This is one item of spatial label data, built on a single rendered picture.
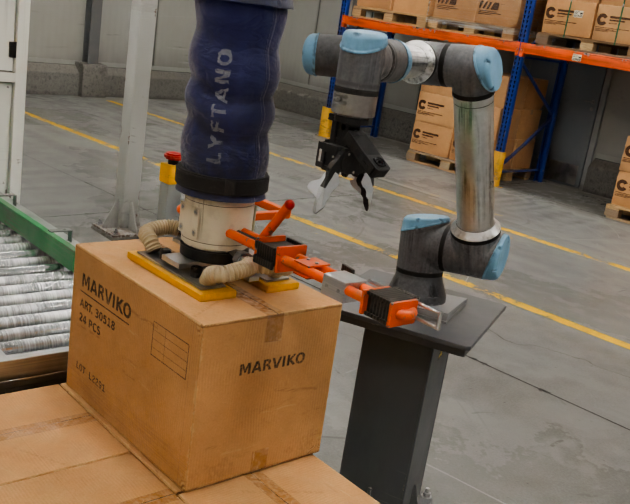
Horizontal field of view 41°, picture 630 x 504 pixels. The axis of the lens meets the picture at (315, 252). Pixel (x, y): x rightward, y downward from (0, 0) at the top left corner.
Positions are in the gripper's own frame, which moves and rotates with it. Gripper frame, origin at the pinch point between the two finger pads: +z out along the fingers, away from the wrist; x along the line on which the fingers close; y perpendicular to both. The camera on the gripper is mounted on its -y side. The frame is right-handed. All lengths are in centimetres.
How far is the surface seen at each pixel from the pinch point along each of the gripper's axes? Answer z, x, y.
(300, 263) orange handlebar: 12.4, 4.5, 5.9
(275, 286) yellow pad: 25.1, -5.4, 24.6
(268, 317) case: 27.2, 5.5, 12.7
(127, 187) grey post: 89, -155, 361
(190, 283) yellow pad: 24.7, 14.4, 31.3
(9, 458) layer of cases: 67, 50, 43
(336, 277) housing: 11.9, 3.9, -4.9
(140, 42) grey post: -4, -155, 361
